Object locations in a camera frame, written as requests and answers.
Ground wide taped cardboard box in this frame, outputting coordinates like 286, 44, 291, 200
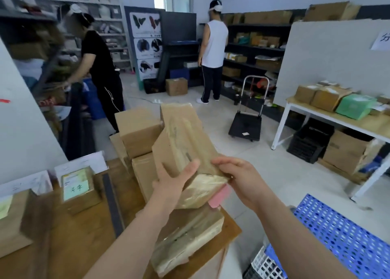
150, 203, 225, 278

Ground person's right hand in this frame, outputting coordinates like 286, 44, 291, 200
211, 156, 270, 212

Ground large black plastic crate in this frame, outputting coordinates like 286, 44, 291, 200
286, 118, 335, 165

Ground person's right forearm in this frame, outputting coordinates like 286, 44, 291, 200
255, 182, 358, 279

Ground large white board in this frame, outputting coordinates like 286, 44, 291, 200
273, 19, 390, 108

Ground person's left forearm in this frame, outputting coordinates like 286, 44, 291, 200
83, 192, 176, 279

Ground small black plastic crate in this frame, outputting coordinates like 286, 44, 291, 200
143, 78, 167, 94

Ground small plain cardboard box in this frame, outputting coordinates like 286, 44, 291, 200
131, 152, 159, 204

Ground black folding hand cart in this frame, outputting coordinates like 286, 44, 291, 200
228, 75, 271, 143

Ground black screen panel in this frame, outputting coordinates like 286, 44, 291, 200
160, 11, 197, 43

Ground blue perforated plastic crate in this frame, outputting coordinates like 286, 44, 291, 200
264, 194, 390, 279

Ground person's left hand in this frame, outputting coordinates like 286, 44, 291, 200
152, 159, 200, 210

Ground long taped cardboard box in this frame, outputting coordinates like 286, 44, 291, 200
151, 103, 233, 210

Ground small brown cardboard box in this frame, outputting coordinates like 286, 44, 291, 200
294, 84, 319, 105

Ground cardboard box with green label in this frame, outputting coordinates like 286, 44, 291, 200
60, 166, 103, 216

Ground black flat strip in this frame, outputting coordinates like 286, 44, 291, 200
102, 173, 126, 239

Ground brown box with clear tape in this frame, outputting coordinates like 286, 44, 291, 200
310, 86, 353, 113

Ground white storage shelf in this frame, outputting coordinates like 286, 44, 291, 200
32, 0, 134, 73

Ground cardboard box with white label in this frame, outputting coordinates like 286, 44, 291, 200
165, 77, 189, 97

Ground open cardboard box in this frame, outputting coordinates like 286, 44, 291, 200
322, 129, 385, 176

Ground white wooden top table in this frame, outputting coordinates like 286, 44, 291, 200
271, 97, 390, 202

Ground tilted flat cardboard box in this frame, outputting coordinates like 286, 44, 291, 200
109, 132, 133, 173

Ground white plastic basket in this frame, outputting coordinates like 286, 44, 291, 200
243, 245, 279, 279

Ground white picture poster board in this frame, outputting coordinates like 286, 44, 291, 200
124, 6, 163, 91

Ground white paper sheet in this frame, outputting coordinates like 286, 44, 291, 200
54, 150, 109, 179
0, 170, 54, 198

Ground blue plastic bin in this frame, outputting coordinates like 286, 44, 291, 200
81, 78, 106, 120

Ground large crumpled cardboard box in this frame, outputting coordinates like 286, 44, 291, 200
304, 1, 362, 22

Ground large plain cardboard box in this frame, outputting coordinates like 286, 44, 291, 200
115, 107, 164, 159

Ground pink sticky note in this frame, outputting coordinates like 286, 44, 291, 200
208, 185, 231, 209

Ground white paper sign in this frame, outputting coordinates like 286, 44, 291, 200
370, 31, 390, 51

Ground cardboard box with yellow note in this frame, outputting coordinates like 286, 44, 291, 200
0, 189, 35, 258

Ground black storage shelf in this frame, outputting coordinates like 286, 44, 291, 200
220, 12, 307, 130

